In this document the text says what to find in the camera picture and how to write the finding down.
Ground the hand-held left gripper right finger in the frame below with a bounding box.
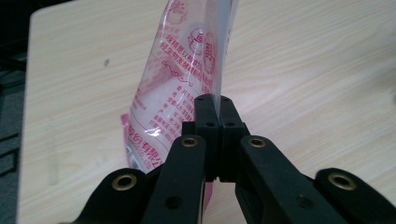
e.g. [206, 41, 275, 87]
[219, 96, 250, 183]

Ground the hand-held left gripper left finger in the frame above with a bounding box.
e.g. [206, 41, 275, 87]
[181, 93, 221, 183]

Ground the pink printed plastic bag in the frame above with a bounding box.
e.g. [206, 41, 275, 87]
[120, 0, 241, 209]

